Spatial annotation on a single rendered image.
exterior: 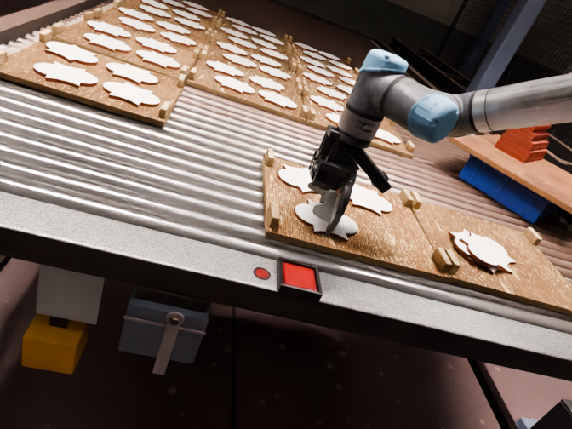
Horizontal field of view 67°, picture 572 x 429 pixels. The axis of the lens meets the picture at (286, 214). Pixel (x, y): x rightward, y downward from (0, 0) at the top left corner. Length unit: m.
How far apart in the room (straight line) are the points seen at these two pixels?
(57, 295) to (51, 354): 0.12
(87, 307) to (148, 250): 0.16
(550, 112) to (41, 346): 0.93
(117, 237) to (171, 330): 0.18
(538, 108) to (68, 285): 0.81
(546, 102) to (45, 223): 0.80
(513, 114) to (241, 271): 0.52
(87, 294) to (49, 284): 0.06
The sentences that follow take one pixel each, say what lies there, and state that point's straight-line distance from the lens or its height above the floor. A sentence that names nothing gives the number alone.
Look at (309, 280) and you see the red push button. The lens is 0.77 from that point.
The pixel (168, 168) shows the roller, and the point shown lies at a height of 0.92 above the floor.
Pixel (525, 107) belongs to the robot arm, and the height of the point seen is 1.31.
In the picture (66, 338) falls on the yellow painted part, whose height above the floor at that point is 0.70.
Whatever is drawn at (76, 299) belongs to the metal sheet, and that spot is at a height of 0.79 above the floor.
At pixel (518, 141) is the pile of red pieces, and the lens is 1.84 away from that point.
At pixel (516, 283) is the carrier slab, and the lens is 1.16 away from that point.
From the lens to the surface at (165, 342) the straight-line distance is 0.81.
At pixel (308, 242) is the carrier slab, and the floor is 0.93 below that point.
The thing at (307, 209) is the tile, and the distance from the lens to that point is 0.94.
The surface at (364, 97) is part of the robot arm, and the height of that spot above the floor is 1.22.
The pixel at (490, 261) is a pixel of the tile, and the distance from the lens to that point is 1.11.
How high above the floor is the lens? 1.38
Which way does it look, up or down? 30 degrees down
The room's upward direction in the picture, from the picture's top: 23 degrees clockwise
